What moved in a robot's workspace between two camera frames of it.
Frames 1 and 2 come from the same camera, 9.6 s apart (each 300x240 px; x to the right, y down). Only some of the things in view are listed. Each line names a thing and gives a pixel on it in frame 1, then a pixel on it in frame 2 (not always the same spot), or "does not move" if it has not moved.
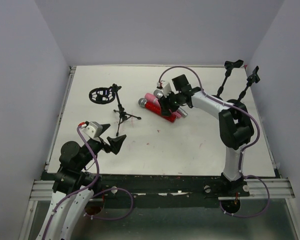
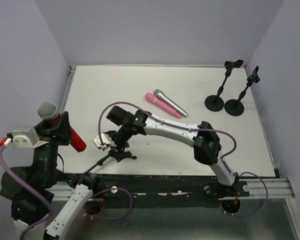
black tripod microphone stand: x=103 y=95 → x=119 y=153
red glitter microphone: x=143 y=102 → x=48 y=111
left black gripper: x=104 y=145 → x=54 y=137
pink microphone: x=151 y=98 does not move
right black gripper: x=166 y=104 → x=119 y=144
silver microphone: x=159 y=94 does not move
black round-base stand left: x=229 y=66 does not move
